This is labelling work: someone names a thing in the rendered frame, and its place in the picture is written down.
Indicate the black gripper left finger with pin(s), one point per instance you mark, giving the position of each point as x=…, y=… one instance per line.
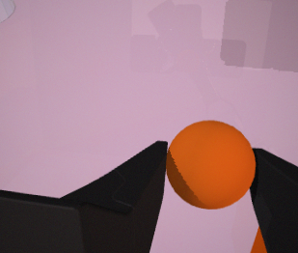
x=114, y=214

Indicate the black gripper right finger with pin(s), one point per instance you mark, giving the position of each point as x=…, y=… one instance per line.
x=275, y=201

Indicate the orange ball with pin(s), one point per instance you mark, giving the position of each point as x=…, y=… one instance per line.
x=210, y=164

